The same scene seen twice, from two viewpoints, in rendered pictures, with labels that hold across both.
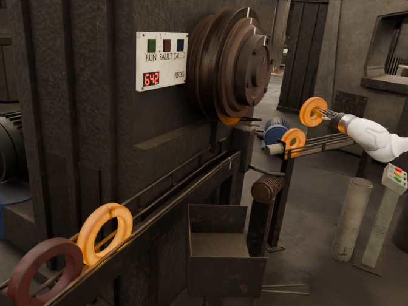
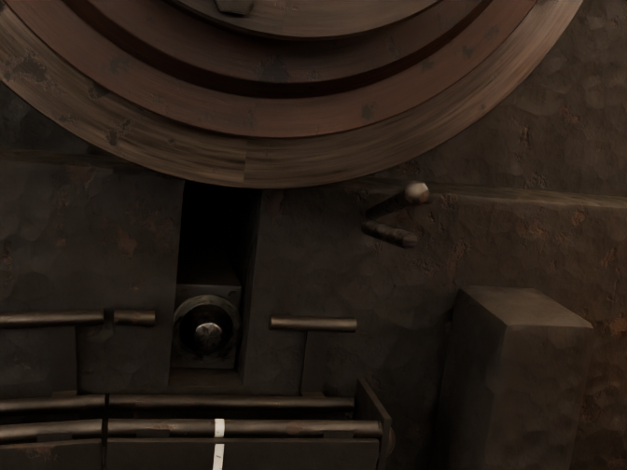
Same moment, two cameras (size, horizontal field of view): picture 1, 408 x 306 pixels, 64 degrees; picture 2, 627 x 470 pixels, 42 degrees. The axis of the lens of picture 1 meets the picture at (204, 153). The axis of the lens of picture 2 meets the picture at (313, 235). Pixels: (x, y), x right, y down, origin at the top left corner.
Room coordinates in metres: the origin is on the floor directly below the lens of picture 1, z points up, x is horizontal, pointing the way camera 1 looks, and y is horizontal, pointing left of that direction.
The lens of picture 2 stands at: (1.07, -0.54, 0.97)
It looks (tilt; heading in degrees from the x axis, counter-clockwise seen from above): 12 degrees down; 47
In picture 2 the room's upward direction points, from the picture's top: 7 degrees clockwise
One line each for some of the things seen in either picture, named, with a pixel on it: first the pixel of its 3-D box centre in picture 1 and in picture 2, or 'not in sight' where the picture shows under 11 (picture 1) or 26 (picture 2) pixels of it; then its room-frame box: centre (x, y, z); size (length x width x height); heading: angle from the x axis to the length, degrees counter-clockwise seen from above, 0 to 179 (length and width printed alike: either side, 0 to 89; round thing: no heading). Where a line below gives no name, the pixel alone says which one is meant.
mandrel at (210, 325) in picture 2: not in sight; (199, 303); (1.48, 0.05, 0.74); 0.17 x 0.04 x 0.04; 61
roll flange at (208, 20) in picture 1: (217, 65); not in sight; (1.44, -0.02, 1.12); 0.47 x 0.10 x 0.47; 151
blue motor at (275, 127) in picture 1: (276, 133); not in sight; (3.57, -0.81, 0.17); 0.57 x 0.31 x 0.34; 171
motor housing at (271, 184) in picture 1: (262, 217); not in sight; (1.63, -0.37, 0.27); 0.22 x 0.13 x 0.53; 151
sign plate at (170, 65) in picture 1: (164, 60); not in sight; (1.15, 0.17, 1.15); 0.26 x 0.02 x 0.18; 151
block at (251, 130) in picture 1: (241, 149); (497, 439); (1.61, -0.19, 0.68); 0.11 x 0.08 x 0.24; 61
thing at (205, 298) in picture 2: not in sight; (192, 277); (1.52, 0.12, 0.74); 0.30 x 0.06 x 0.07; 61
